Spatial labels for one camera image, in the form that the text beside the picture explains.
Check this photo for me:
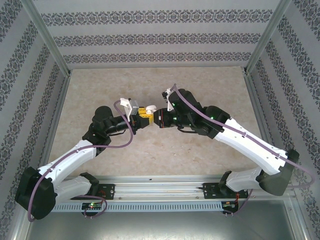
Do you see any aluminium table side rail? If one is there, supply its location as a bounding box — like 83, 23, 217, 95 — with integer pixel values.
243, 73, 280, 161
39, 73, 72, 167

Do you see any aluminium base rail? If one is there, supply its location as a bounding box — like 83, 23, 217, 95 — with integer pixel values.
53, 174, 293, 203

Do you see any grey slotted cable duct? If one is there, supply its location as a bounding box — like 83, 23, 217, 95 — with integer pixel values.
53, 200, 240, 213

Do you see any aluminium frame post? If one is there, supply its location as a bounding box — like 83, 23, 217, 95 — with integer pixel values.
244, 0, 300, 76
20, 0, 72, 77

